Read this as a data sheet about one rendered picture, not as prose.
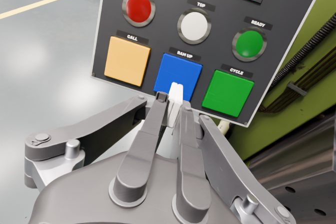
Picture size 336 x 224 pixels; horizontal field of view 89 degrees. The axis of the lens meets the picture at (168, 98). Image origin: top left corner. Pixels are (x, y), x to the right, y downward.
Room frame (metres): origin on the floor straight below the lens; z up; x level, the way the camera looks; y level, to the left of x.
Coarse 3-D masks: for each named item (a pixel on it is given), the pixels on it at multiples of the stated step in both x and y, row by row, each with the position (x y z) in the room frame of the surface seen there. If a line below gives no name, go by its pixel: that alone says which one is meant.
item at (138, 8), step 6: (132, 0) 0.29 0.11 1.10; (138, 0) 0.29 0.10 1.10; (144, 0) 0.29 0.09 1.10; (126, 6) 0.28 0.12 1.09; (132, 6) 0.29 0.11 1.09; (138, 6) 0.29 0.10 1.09; (144, 6) 0.29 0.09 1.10; (150, 6) 0.29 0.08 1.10; (126, 12) 0.28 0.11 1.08; (132, 12) 0.28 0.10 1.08; (138, 12) 0.28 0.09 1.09; (144, 12) 0.28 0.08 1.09; (150, 12) 0.29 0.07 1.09; (132, 18) 0.28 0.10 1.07; (138, 18) 0.28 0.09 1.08; (144, 18) 0.28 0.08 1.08
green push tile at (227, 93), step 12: (216, 72) 0.26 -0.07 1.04; (216, 84) 0.24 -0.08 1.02; (228, 84) 0.25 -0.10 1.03; (240, 84) 0.25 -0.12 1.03; (252, 84) 0.26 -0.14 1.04; (204, 96) 0.23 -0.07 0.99; (216, 96) 0.23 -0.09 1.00; (228, 96) 0.24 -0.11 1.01; (240, 96) 0.24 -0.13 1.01; (216, 108) 0.22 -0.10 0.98; (228, 108) 0.23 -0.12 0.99; (240, 108) 0.23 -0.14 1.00
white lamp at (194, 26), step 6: (192, 12) 0.30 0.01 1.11; (186, 18) 0.29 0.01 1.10; (192, 18) 0.29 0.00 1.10; (198, 18) 0.29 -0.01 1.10; (204, 18) 0.30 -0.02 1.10; (186, 24) 0.29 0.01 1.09; (192, 24) 0.29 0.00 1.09; (198, 24) 0.29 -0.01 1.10; (204, 24) 0.29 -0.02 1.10; (186, 30) 0.28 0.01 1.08; (192, 30) 0.28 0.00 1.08; (198, 30) 0.29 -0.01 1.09; (204, 30) 0.29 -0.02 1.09; (186, 36) 0.28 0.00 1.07; (192, 36) 0.28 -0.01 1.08; (198, 36) 0.28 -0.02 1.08
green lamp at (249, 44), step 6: (240, 36) 0.29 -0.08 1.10; (246, 36) 0.29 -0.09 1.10; (252, 36) 0.30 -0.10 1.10; (258, 36) 0.30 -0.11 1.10; (240, 42) 0.29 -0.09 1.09; (246, 42) 0.29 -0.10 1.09; (252, 42) 0.29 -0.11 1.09; (258, 42) 0.29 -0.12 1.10; (240, 48) 0.28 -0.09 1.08; (246, 48) 0.29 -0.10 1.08; (252, 48) 0.29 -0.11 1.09; (258, 48) 0.29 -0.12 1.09; (240, 54) 0.28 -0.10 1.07; (246, 54) 0.28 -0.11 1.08; (252, 54) 0.28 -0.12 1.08
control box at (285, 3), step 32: (160, 0) 0.30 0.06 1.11; (192, 0) 0.31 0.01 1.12; (224, 0) 0.32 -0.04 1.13; (256, 0) 0.32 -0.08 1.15; (288, 0) 0.33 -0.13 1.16; (96, 32) 0.26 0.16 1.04; (128, 32) 0.27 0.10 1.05; (160, 32) 0.28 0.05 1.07; (224, 32) 0.29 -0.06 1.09; (288, 32) 0.31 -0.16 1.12; (96, 64) 0.23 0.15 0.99; (224, 64) 0.27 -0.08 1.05; (256, 64) 0.28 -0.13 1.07; (192, 96) 0.23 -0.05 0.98; (256, 96) 0.25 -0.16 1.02
